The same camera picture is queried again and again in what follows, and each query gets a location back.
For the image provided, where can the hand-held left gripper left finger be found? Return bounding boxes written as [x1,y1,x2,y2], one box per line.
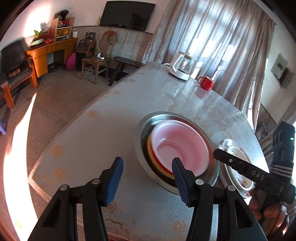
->
[28,157,124,241]

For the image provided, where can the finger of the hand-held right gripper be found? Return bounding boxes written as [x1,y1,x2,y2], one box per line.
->
[213,148,249,173]

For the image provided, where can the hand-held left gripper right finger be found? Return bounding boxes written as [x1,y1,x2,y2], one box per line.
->
[171,157,267,241]

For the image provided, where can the white plate with red characters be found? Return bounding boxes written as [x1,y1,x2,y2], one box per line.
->
[218,138,256,198]

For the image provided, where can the yellow plastic bowl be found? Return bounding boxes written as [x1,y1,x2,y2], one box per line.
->
[148,134,176,180]

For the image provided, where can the red plastic bowl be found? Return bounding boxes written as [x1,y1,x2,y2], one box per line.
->
[150,120,211,176]

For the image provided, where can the stainless steel bowl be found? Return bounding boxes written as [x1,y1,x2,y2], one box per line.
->
[134,112,220,193]

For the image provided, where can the person's right hand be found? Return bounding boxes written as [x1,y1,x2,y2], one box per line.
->
[248,187,290,235]

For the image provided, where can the patterned cushion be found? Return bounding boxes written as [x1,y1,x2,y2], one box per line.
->
[254,123,275,142]

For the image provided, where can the red mug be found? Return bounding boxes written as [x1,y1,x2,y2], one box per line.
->
[197,76,215,91]

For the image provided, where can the white glass electric kettle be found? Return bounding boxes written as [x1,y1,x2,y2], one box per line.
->
[164,51,197,81]

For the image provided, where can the dark wooden bench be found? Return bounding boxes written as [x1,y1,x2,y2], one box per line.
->
[108,56,145,87]

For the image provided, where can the brown wooden chair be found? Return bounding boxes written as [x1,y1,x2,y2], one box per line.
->
[81,30,118,85]

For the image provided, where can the wide sheer curtain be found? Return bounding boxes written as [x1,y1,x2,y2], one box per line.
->
[141,0,277,114]

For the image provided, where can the pink bag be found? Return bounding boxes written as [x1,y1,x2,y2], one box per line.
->
[66,52,77,70]

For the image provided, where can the brown speaker box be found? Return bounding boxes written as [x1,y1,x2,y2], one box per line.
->
[76,39,96,70]

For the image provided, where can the orange wooden cabinet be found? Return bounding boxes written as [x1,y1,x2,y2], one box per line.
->
[25,37,78,78]

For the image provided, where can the wooden display shelf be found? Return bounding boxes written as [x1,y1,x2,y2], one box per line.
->
[52,10,75,40]

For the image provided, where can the potted green plant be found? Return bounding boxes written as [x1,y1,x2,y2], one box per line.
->
[30,30,45,47]

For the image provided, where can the black leather wooden armchair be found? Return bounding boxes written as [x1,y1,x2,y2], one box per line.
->
[0,39,38,110]

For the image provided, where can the black flat television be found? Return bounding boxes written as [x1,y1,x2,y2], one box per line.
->
[99,1,156,32]

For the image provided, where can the wall electrical box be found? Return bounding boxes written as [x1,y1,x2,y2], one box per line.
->
[270,53,296,90]

